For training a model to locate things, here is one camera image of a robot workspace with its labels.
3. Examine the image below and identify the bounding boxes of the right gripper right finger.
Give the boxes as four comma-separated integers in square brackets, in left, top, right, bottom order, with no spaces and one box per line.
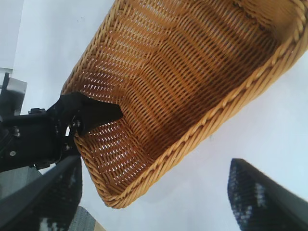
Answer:
[227,157,308,231]

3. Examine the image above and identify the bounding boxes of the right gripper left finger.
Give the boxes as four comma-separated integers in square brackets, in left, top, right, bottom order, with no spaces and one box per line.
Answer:
[0,155,83,231]

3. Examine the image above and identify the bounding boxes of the woven wicker basket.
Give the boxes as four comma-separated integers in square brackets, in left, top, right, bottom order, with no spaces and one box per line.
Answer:
[60,0,308,209]

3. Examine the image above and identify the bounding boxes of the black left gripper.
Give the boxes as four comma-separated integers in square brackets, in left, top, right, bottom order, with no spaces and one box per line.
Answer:
[0,92,125,173]

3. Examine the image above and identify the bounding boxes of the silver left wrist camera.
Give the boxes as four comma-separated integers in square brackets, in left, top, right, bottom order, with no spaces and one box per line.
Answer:
[4,77,27,116]

